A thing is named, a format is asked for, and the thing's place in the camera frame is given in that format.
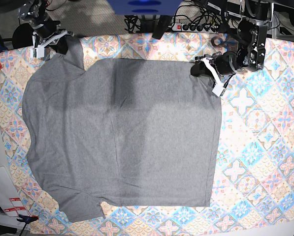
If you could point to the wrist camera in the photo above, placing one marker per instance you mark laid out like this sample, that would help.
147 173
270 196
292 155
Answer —
39 52
218 90

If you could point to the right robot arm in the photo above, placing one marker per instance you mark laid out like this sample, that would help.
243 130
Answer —
34 10

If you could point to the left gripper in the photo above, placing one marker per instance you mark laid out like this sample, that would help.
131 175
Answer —
218 67

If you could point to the grey T-shirt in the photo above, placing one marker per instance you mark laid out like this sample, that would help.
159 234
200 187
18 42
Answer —
128 132

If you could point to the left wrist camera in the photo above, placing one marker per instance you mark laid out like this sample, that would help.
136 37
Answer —
218 90

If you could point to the patterned tile tablecloth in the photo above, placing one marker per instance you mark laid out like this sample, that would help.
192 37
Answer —
254 180

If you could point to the black round weight disc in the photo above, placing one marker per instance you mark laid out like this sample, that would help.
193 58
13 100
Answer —
22 36

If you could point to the white box with labels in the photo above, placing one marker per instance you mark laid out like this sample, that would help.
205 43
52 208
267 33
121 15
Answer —
10 203

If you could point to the black centre post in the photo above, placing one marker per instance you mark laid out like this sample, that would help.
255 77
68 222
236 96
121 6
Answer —
162 26

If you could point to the blue orange clamp bottom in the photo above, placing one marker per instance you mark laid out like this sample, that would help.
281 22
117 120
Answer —
26 219

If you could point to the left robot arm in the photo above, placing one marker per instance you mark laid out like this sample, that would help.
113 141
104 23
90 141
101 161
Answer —
251 37

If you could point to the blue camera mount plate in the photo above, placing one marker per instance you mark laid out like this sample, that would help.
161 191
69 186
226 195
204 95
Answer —
144 7

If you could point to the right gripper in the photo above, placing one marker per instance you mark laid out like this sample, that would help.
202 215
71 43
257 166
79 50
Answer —
49 34

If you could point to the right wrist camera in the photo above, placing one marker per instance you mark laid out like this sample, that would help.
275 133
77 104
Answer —
39 52

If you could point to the white power strip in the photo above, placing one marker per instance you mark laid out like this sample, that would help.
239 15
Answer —
184 27

